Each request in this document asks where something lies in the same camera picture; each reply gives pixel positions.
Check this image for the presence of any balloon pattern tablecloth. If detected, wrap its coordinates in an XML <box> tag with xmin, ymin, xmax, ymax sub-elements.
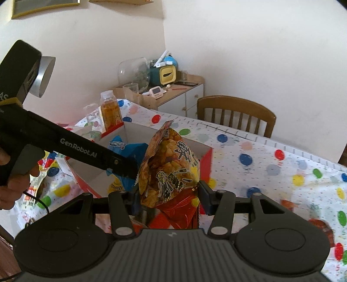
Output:
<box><xmin>1</xmin><ymin>100</ymin><xmax>346</xmax><ymax>281</ymax></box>

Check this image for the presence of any white side cabinet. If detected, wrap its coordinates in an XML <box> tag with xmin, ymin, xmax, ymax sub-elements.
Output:
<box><xmin>113</xmin><ymin>74</ymin><xmax>205</xmax><ymax>120</ymax></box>

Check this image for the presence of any yellow teal tissue box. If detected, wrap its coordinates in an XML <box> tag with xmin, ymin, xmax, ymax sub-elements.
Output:
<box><xmin>149</xmin><ymin>55</ymin><xmax>178</xmax><ymax>86</ymax></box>

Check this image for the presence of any large orange chips bag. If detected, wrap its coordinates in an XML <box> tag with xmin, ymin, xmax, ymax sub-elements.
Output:
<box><xmin>138</xmin><ymin>120</ymin><xmax>200</xmax><ymax>229</ymax></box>

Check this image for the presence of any yellow M&M packet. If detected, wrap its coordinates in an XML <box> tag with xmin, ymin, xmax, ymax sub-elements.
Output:
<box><xmin>107</xmin><ymin>175</ymin><xmax>132</xmax><ymax>194</ymax></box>

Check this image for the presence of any red white cardboard box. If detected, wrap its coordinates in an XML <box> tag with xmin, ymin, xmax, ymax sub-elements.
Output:
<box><xmin>55</xmin><ymin>121</ymin><xmax>214</xmax><ymax>234</ymax></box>

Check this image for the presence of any white red sausage packet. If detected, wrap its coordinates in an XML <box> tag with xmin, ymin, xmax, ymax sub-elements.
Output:
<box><xmin>280</xmin><ymin>199</ymin><xmax>300</xmax><ymax>212</ymax></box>

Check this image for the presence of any silver desk lamp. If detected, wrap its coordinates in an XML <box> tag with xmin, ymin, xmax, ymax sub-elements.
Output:
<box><xmin>29</xmin><ymin>56</ymin><xmax>56</xmax><ymax>98</ymax></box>

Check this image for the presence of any white wet wipes pack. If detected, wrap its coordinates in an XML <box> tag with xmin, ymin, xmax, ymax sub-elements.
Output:
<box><xmin>65</xmin><ymin>126</ymin><xmax>102</xmax><ymax>142</ymax></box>

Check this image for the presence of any person's left hand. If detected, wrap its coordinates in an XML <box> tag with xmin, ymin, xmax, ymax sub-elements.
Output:
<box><xmin>0</xmin><ymin>163</ymin><xmax>40</xmax><ymax>210</ymax></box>

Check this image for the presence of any wooden chair far side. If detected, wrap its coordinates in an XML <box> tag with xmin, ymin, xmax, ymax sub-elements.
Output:
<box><xmin>197</xmin><ymin>95</ymin><xmax>277</xmax><ymax>138</ymax></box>

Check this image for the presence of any clear glass bowl vase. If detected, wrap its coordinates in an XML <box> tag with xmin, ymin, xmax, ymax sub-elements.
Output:
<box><xmin>118</xmin><ymin>57</ymin><xmax>150</xmax><ymax>93</ymax></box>

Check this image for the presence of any red Oreo packet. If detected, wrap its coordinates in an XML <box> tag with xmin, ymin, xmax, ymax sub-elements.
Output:
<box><xmin>308</xmin><ymin>218</ymin><xmax>335</xmax><ymax>248</ymax></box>

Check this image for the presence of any pink white timer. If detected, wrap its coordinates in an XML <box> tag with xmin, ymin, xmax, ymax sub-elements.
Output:
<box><xmin>143</xmin><ymin>86</ymin><xmax>166</xmax><ymax>99</ymax></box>

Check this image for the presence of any blue snack packet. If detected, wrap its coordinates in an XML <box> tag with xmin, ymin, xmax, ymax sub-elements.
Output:
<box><xmin>108</xmin><ymin>135</ymin><xmax>148</xmax><ymax>191</ymax></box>

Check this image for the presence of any orange juice bottle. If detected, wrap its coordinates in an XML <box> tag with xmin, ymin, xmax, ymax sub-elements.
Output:
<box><xmin>100</xmin><ymin>90</ymin><xmax>123</xmax><ymax>131</ymax></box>

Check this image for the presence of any clear drinking glass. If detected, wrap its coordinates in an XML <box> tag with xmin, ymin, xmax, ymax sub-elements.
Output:
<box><xmin>83</xmin><ymin>103</ymin><xmax>104</xmax><ymax>133</ymax></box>

